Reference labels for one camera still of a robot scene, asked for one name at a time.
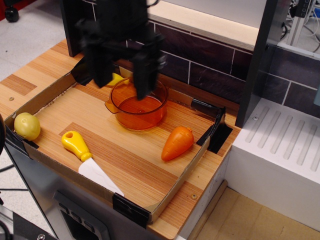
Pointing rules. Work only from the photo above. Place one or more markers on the orange transparent plastic pot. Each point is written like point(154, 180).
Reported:
point(135, 114)

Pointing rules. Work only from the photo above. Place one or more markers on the silver toy oven front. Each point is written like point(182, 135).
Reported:
point(73, 213)

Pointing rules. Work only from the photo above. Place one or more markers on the yellow-green toy potato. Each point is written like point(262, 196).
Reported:
point(27, 126)

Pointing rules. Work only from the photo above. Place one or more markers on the black caster wheel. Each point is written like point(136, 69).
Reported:
point(11, 14)

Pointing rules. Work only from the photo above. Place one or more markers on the orange toy carrot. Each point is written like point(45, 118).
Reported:
point(178, 142)

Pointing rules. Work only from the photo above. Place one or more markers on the yellow toy banana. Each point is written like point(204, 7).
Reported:
point(116, 78)

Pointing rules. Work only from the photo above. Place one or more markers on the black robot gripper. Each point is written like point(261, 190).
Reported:
point(115, 22)

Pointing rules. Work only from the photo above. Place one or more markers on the yellow-handled toy knife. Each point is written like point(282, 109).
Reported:
point(74, 142)

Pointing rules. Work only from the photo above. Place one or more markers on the white ribbed drainer counter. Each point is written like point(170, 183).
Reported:
point(275, 161)

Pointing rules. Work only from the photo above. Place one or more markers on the dark grey vertical post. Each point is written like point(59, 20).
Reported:
point(269, 35)

